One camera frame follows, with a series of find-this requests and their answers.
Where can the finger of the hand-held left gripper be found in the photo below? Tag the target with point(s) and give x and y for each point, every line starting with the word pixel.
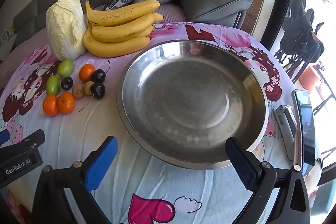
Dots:
pixel 4 138
pixel 34 138

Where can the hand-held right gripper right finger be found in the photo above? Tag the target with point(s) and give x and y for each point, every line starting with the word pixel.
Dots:
pixel 240 163

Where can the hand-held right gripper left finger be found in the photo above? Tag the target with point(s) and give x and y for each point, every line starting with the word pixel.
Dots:
pixel 101 165

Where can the orange tangerine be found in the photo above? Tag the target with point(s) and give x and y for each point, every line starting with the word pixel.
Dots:
pixel 66 102
pixel 50 105
pixel 87 72

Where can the green jujube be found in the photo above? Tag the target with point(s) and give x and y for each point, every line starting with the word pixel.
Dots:
pixel 65 69
pixel 53 85

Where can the dark cherry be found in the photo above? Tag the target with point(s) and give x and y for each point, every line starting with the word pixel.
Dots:
pixel 98 90
pixel 67 83
pixel 98 76

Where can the brown longan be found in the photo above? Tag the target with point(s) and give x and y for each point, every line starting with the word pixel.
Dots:
pixel 78 90
pixel 88 87

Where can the stainless steel basin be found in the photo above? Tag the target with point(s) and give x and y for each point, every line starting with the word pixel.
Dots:
pixel 183 103

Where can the person's left hand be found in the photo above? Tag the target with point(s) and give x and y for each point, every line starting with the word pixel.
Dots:
pixel 11 200

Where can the silver handheld device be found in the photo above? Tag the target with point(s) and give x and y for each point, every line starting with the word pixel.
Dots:
pixel 284 129

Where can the printed cartoon blanket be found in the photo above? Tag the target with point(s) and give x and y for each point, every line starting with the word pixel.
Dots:
pixel 157 187

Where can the black smartphone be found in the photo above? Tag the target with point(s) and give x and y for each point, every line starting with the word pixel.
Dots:
pixel 305 129

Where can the terracotta flower pot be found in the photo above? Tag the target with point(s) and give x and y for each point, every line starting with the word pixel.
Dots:
pixel 309 78

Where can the napa cabbage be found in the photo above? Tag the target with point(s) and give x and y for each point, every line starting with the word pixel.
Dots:
pixel 65 27

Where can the yellow banana bunch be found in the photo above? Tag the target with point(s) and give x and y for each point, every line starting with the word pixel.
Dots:
pixel 118 29

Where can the black stroller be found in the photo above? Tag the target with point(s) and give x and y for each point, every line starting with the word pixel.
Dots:
pixel 299 29

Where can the grey leather cushion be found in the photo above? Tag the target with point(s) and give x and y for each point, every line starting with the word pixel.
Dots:
pixel 218 3

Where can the black door frame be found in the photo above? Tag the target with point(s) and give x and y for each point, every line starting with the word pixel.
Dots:
pixel 283 3

